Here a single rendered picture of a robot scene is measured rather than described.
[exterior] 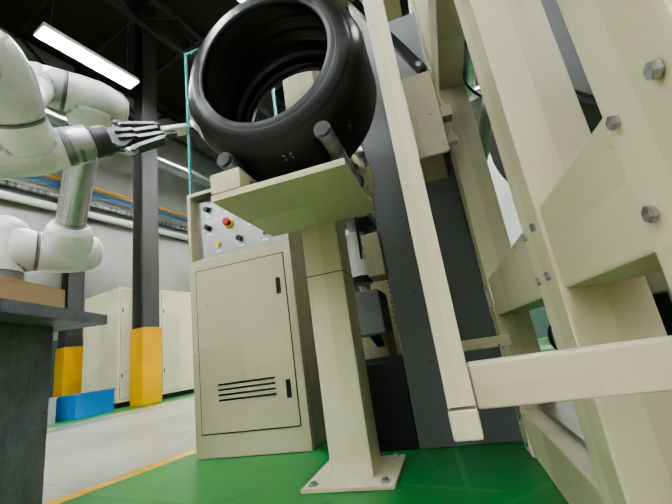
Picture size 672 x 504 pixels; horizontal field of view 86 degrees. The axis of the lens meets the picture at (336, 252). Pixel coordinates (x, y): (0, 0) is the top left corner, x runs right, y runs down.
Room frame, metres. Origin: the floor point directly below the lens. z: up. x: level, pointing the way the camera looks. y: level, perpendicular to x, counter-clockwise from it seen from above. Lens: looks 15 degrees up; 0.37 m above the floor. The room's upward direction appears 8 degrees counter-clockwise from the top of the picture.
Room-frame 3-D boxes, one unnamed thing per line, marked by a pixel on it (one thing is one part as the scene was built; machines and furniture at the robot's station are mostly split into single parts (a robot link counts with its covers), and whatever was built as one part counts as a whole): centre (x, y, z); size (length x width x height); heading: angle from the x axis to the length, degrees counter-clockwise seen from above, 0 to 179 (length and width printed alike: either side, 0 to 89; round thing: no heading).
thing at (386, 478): (1.24, 0.03, 0.01); 0.27 x 0.27 x 0.02; 75
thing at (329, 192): (0.99, 0.08, 0.80); 0.37 x 0.36 x 0.02; 75
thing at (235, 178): (1.03, 0.21, 0.83); 0.36 x 0.09 x 0.06; 165
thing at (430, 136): (1.10, -0.34, 1.05); 0.20 x 0.15 x 0.30; 165
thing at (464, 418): (0.68, -0.18, 0.65); 0.90 x 0.02 x 0.70; 165
